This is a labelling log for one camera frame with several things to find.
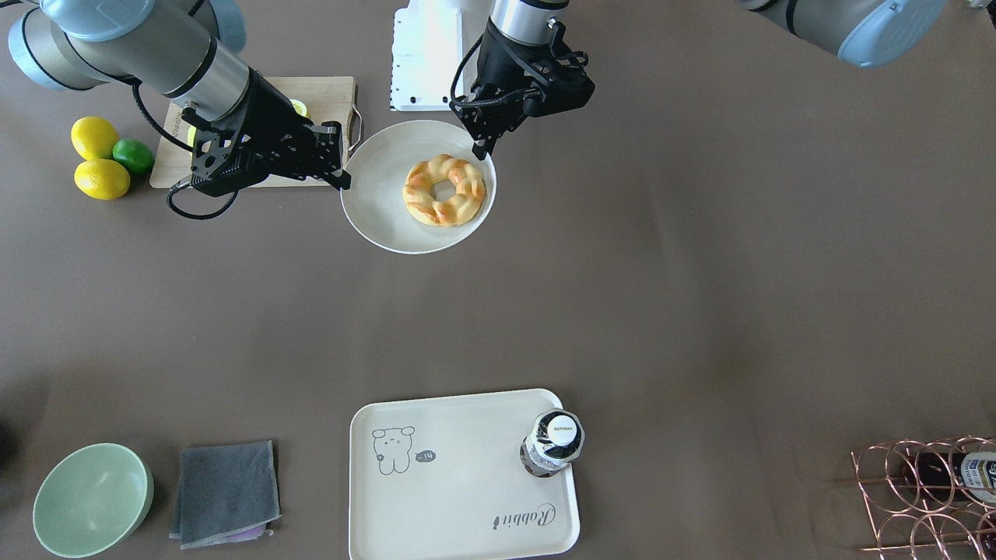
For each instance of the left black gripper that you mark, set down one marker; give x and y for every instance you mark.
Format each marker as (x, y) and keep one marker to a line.
(498, 68)

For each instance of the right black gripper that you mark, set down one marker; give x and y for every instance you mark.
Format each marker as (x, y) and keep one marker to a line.
(272, 105)

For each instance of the yellow twisted donut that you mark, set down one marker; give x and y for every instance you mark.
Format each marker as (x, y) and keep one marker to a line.
(444, 191)

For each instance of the white round plate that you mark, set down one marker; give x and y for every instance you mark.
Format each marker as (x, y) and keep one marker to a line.
(378, 168)

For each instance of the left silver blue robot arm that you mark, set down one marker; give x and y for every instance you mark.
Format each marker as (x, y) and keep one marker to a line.
(865, 34)

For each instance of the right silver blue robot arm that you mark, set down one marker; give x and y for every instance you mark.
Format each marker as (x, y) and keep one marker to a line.
(77, 45)

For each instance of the dark tea bottle on tray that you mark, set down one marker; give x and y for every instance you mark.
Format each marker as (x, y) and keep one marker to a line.
(555, 440)

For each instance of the cream rabbit tray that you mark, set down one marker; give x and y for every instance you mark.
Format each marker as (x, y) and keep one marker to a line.
(442, 478)

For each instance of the wooden cutting board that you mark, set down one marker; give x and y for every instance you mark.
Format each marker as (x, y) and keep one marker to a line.
(326, 98)

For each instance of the half lemon slice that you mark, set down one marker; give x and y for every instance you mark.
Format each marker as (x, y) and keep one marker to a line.
(300, 107)

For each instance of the green lime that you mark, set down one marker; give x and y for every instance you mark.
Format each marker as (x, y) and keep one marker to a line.
(135, 156)

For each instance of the yellow lemon near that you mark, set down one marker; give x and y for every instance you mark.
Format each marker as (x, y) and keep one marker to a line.
(102, 179)

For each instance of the yellow lemon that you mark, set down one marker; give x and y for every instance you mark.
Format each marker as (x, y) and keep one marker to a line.
(94, 138)
(102, 179)

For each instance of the yellow lemon far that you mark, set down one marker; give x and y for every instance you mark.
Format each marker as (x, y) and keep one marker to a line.
(94, 138)

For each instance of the grey folded cloth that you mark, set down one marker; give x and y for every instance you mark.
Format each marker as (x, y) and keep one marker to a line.
(225, 494)

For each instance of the green bowl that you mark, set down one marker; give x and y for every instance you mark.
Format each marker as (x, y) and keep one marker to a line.
(93, 499)

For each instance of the tea bottle in rack upper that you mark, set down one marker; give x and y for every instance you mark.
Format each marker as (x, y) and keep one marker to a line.
(956, 478)

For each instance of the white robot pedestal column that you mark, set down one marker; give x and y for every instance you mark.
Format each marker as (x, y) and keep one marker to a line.
(430, 40)

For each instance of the copper wire bottle rack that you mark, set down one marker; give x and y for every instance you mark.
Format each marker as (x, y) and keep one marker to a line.
(904, 525)

